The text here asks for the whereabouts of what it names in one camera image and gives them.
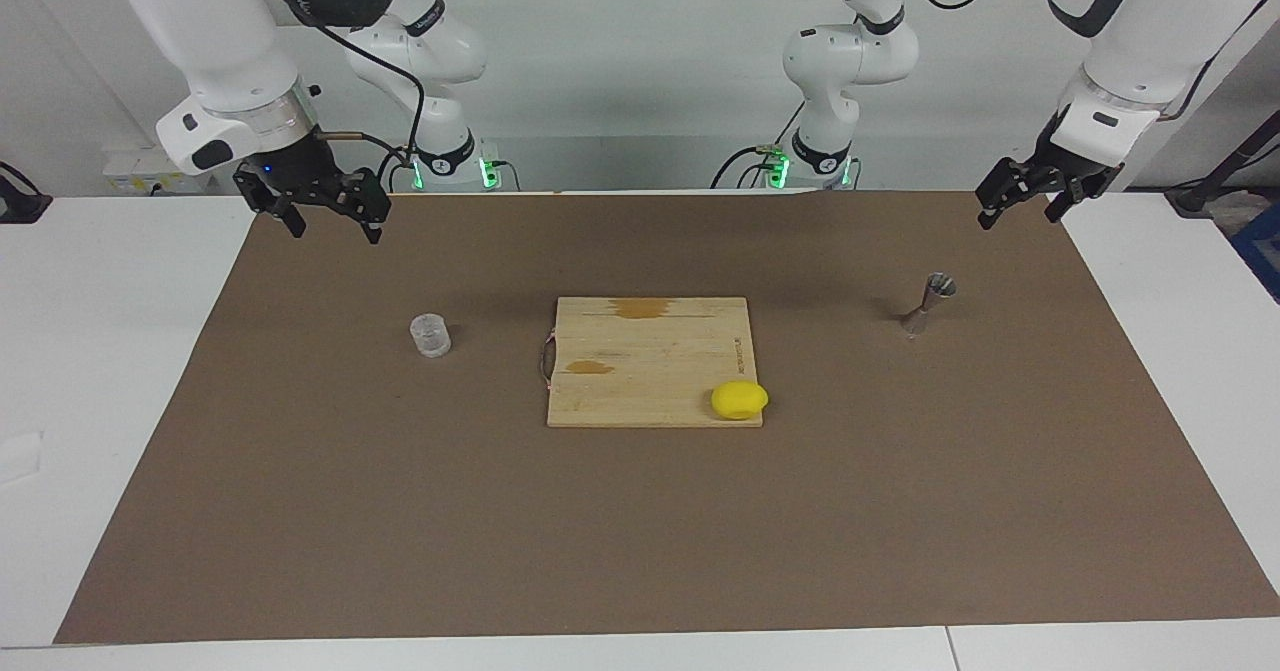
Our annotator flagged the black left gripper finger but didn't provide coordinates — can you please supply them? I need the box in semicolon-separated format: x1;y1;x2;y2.
1043;164;1127;225
975;156;1043;231

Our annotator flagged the black base cable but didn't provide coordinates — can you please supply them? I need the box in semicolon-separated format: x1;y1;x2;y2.
710;101;806;190

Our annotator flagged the metal jigger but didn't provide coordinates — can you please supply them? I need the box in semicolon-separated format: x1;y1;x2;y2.
900;272;958;338

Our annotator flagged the yellow lemon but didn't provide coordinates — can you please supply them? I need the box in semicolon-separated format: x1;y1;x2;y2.
711;380;770;421

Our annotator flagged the black clamp mount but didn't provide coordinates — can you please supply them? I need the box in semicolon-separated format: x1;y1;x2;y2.
0;161;53;224

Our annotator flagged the wooden cutting board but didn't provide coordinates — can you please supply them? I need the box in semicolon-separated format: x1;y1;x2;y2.
540;297;764;429

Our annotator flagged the clear plastic cup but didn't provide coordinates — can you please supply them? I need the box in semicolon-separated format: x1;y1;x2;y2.
410;313;453;359

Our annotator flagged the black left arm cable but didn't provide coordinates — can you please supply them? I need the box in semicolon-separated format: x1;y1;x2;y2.
905;0;1280;124

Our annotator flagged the black stand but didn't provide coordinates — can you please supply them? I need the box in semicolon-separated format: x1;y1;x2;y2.
1165;111;1280;217

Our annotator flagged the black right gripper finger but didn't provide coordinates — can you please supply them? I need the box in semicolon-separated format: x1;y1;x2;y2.
335;169;392;246
233;164;308;240

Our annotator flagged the white power strip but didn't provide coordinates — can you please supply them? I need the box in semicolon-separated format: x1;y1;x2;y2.
103;148;216;197

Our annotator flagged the blue crate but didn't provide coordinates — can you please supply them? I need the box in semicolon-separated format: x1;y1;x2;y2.
1228;201;1280;304

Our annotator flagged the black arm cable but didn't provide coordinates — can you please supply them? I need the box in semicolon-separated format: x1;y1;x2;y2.
250;0;426;192
905;0;1280;124

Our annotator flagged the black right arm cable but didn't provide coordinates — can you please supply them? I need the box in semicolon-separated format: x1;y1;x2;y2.
250;0;426;192

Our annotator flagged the brown table mat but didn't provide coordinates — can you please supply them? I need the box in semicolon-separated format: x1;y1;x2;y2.
52;191;1280;645

